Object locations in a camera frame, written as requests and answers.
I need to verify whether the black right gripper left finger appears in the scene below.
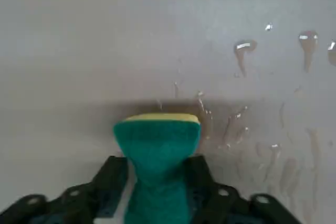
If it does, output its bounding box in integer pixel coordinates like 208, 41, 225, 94
0, 155, 135, 224

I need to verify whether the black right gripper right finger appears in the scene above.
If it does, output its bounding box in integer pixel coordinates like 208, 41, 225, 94
183, 155, 305, 224

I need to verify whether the green and yellow sponge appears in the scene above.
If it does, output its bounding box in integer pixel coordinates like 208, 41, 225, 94
112, 113, 202, 224

